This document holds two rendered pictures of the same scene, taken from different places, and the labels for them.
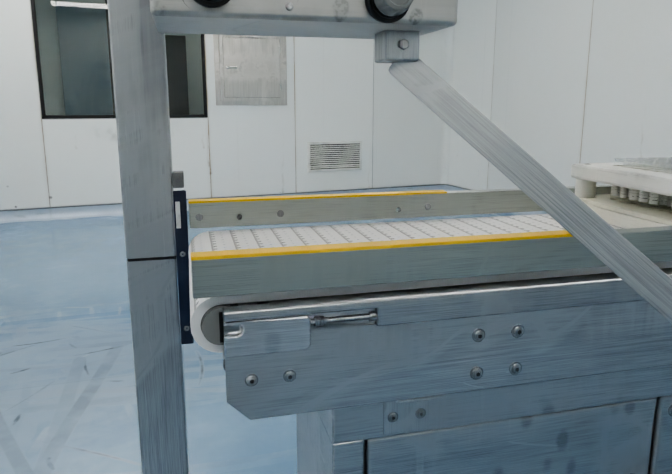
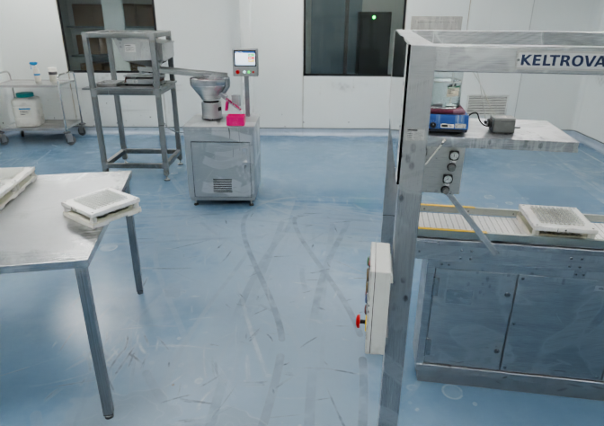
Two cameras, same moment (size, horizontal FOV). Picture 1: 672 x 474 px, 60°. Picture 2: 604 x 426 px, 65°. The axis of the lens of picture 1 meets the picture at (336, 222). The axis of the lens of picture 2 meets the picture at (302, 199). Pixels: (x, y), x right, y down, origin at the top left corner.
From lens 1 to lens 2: 1.59 m
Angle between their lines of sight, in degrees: 24
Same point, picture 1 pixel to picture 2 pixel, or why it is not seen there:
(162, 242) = (392, 211)
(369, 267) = (438, 233)
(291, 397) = (419, 255)
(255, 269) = not seen: hidden behind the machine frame
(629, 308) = (501, 251)
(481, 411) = (464, 267)
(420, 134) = (558, 92)
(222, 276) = not seen: hidden behind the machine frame
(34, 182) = (296, 112)
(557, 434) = (485, 277)
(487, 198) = (488, 210)
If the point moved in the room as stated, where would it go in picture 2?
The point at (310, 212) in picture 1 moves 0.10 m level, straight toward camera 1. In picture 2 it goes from (432, 208) to (430, 217)
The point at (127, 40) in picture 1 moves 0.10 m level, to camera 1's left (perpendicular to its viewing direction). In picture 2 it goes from (390, 164) to (369, 161)
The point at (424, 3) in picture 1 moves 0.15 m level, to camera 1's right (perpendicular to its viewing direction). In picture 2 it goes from (452, 190) to (492, 196)
